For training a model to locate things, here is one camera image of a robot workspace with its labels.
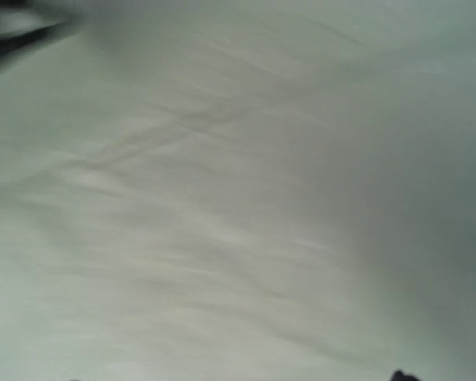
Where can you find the green pink wrapping paper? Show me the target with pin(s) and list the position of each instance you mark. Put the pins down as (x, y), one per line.
(242, 190)

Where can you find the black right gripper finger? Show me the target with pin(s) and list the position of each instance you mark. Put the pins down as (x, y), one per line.
(399, 375)

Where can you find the black printed ribbon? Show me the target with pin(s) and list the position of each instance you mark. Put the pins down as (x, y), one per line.
(64, 18)

